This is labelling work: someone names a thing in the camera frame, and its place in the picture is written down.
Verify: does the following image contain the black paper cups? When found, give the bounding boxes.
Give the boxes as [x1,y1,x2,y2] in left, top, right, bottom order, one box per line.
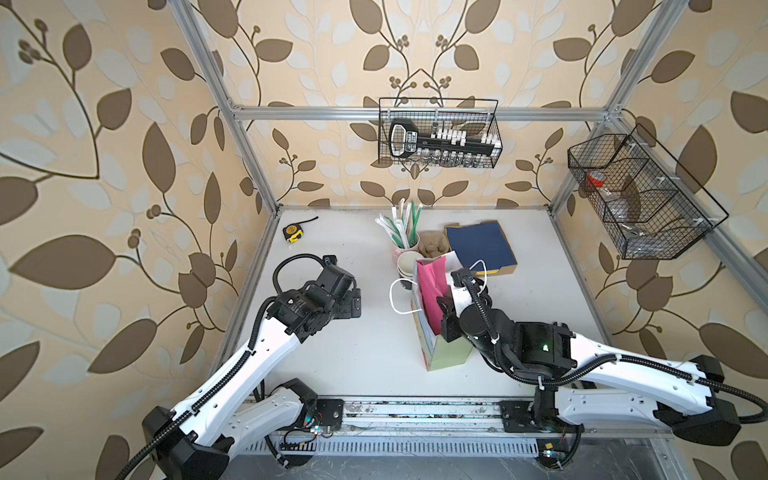
[396,250,423,290]

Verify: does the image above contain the pink paper napkin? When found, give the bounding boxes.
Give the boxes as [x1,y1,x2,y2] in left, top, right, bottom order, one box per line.
[416,256,450,335]

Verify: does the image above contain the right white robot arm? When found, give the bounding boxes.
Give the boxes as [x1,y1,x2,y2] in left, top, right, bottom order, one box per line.
[437,294,767,446]

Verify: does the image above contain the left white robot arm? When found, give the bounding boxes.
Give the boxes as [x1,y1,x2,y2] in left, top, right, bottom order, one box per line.
[116,255,362,479]

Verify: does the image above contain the yellow black tape measure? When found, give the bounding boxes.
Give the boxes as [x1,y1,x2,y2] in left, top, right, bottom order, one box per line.
[282,216,318,244]

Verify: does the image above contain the cardboard tray with napkins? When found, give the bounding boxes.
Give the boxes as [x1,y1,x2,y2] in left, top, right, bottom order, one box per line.
[444,221,518,275]

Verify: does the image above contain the pink cup with straws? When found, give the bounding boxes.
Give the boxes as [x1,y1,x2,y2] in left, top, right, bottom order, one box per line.
[375,199,424,263]

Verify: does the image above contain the stacked pulp carriers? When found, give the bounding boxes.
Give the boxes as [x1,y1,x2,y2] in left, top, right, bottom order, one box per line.
[417,231,451,258]

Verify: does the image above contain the black tool in basket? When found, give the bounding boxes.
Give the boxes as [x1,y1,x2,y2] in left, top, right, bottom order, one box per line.
[387,119,419,158]

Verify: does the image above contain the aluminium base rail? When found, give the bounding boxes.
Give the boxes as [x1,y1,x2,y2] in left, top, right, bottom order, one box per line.
[223,395,578,459]

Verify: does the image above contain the side black wire basket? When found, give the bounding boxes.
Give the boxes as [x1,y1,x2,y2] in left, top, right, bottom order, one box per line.
[568,124,729,260]

